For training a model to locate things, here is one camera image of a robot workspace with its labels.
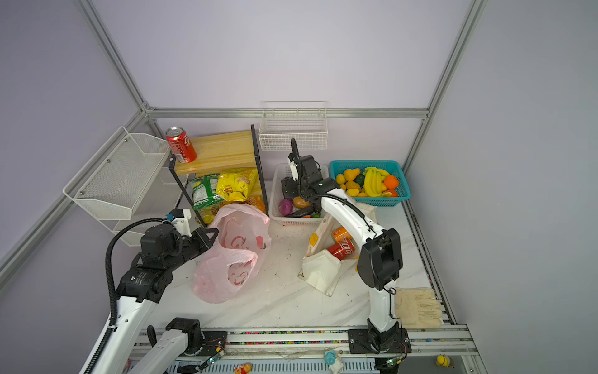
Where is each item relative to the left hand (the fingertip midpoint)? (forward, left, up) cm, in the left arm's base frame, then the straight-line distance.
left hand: (217, 232), depth 71 cm
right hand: (+24, -21, -1) cm, 32 cm away
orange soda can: (+11, -42, -18) cm, 47 cm away
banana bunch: (+40, -60, -16) cm, 74 cm away
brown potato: (+28, -25, -19) cm, 42 cm away
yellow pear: (+46, -50, -18) cm, 70 cm away
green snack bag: (+22, +12, -6) cm, 26 cm away
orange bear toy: (-33, -9, -24) cm, 42 cm away
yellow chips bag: (+23, -1, -2) cm, 23 cm away
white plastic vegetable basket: (+43, -13, -15) cm, 48 cm away
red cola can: (+4, -42, -18) cm, 46 cm away
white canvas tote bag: (-5, -33, -15) cm, 36 cm away
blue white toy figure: (-32, -37, -21) cm, 53 cm away
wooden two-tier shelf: (+28, +3, +9) cm, 30 cm away
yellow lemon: (+46, -46, -21) cm, 68 cm away
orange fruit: (+38, -68, -15) cm, 79 cm away
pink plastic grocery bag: (+10, -3, -15) cm, 18 cm away
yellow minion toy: (-31, -70, -22) cm, 80 cm away
